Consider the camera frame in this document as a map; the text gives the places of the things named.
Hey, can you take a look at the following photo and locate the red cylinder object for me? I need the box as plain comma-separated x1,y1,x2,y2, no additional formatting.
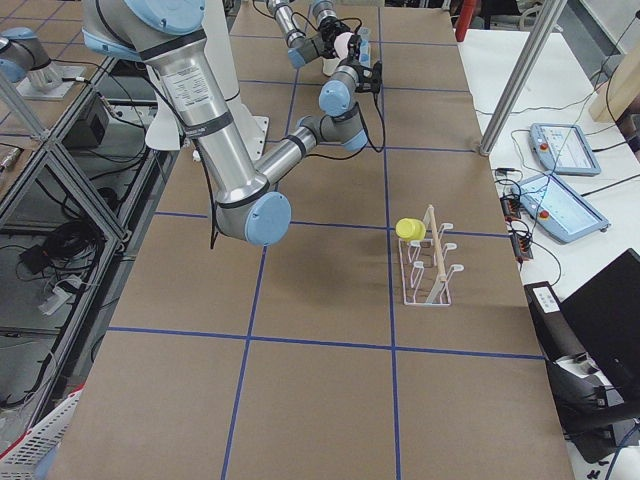
454,0,477,42

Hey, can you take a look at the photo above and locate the far blue teach pendant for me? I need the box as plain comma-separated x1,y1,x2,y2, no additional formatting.
530,123,601,177

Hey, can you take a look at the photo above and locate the white wire cup rack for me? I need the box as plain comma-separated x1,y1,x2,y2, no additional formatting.
396,204,464,307

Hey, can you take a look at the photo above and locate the black laptop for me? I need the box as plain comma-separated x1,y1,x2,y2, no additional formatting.
561,248,639,399

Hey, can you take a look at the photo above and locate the aluminium frame post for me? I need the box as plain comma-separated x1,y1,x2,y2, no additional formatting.
478,0,567,156

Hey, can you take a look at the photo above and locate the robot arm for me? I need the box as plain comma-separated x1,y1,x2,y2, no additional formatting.
266,0,350,69
83,1,382,246

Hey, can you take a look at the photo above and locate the cream plastic tray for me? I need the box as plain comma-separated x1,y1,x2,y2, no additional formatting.
322,55,371,77

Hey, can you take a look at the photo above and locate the pink plastic cup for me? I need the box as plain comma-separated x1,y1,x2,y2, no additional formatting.
334,31,353,59

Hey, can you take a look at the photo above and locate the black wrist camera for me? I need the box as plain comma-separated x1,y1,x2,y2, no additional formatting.
360,60,383,95

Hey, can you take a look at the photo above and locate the white perforated basket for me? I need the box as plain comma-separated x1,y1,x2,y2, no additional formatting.
1,386,84,480

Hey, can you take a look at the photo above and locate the yellow plastic cup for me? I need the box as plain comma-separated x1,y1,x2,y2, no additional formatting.
395,218,426,242

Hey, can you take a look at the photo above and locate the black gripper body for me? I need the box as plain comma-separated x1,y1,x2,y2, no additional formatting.
349,34,368,65
319,17,345,56

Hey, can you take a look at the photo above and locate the near blue teach pendant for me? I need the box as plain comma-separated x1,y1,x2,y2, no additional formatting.
511,172,610,244

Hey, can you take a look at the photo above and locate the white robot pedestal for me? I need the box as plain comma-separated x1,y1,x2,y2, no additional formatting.
145,1,269,161

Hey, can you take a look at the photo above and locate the blue teach pendant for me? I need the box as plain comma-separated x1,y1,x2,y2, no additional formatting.
511,172,610,244
530,123,601,177

